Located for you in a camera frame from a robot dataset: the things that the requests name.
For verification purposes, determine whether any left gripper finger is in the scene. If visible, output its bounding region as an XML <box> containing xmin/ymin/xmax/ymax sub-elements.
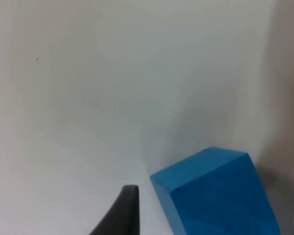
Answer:
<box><xmin>88</xmin><ymin>185</ymin><xmax>140</xmax><ymax>235</ymax></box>

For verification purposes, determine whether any blue cube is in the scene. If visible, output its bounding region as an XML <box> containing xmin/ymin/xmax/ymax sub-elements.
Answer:
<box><xmin>150</xmin><ymin>146</ymin><xmax>281</xmax><ymax>235</ymax></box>

